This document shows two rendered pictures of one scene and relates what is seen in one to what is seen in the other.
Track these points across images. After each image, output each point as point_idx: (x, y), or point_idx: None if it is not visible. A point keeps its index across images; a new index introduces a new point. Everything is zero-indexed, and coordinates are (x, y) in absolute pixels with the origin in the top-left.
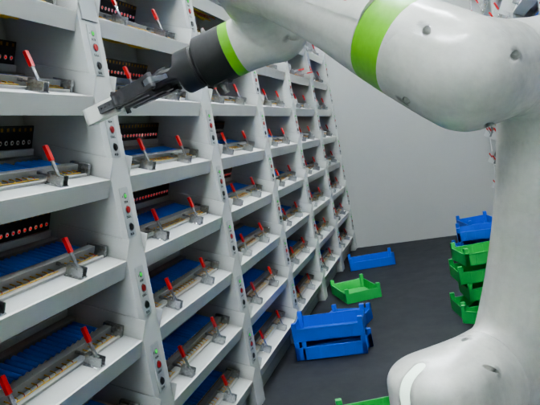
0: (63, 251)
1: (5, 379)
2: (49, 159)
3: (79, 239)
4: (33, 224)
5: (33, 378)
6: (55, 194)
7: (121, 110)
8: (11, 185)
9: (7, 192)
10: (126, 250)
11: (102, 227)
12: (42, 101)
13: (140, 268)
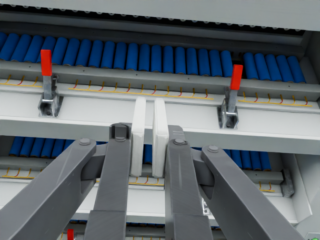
0: (239, 164)
1: (70, 235)
2: (230, 86)
3: (287, 156)
4: None
5: (126, 235)
6: (198, 135)
7: (152, 172)
8: (155, 97)
9: (131, 107)
10: (303, 216)
11: (305, 172)
12: (244, 3)
13: (319, 235)
